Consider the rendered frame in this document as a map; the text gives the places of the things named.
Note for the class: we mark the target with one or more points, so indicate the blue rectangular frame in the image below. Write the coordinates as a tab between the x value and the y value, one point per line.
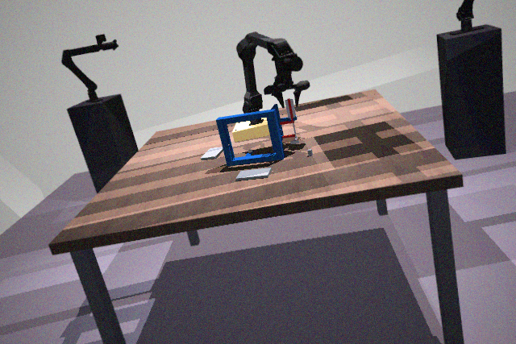
275	130

